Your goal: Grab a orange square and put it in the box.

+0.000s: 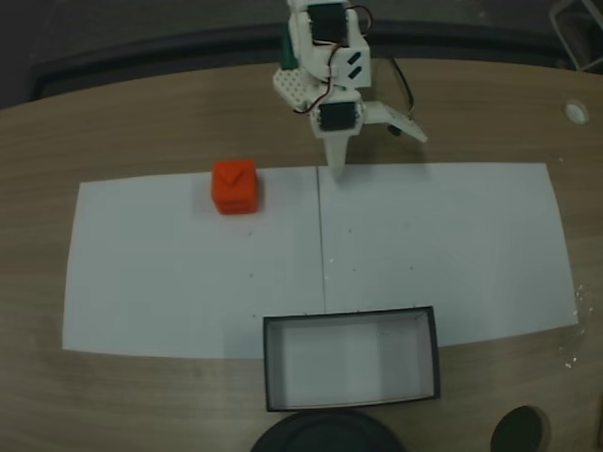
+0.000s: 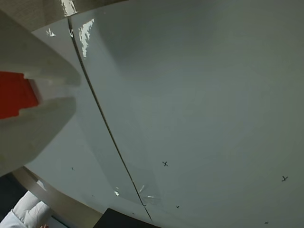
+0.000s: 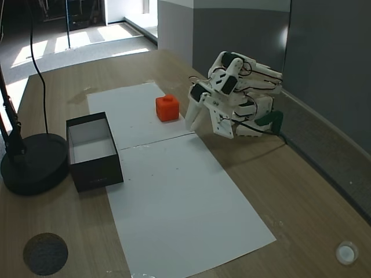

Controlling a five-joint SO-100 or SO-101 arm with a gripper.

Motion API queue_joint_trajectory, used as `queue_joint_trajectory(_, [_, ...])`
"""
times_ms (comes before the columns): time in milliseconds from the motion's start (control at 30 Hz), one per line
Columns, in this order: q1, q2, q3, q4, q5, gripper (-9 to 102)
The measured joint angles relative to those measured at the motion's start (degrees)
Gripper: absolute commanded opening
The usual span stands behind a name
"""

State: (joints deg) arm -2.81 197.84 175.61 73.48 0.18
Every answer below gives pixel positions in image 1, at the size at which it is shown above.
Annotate dark brown cardboard box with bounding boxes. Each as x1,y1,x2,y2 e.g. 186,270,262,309
261,305,443,414

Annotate black table cable hole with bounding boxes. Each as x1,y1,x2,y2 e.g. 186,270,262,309
489,405,552,452

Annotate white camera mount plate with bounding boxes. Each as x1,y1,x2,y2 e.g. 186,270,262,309
363,100,429,144

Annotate red white servo wire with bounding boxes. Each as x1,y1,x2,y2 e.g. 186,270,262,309
292,40,353,116

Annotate black round object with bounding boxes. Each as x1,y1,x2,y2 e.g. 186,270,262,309
249,409,407,452

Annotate dark grey bench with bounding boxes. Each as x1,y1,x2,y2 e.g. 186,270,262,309
27,17,583,104

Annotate grey metal chair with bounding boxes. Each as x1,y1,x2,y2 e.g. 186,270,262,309
547,0,603,75

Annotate small white round cap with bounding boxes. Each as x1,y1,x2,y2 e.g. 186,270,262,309
563,99,591,125

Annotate black camera cable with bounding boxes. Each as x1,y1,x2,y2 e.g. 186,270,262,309
384,56,419,118

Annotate white paper sheet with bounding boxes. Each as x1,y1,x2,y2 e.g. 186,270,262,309
317,161,581,348
61,168,327,362

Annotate orange cube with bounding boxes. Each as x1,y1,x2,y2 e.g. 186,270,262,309
209,160,260,216

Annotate green table clamp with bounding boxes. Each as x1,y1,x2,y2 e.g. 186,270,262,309
280,23,301,71

